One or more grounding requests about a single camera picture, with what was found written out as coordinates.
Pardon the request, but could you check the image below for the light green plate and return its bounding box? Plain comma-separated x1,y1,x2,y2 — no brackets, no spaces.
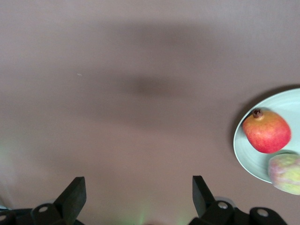
233,88,300,186

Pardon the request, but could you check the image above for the green pink round fruit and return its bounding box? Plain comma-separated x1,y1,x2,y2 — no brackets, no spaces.
268,153,300,195

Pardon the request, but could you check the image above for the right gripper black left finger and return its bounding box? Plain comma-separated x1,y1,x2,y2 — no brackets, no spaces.
0,176,87,225

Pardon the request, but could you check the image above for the red yellow pomegranate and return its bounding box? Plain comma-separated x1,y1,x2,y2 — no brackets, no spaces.
242,108,292,154

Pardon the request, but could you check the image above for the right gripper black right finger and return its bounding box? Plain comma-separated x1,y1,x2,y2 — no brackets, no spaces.
188,175,288,225

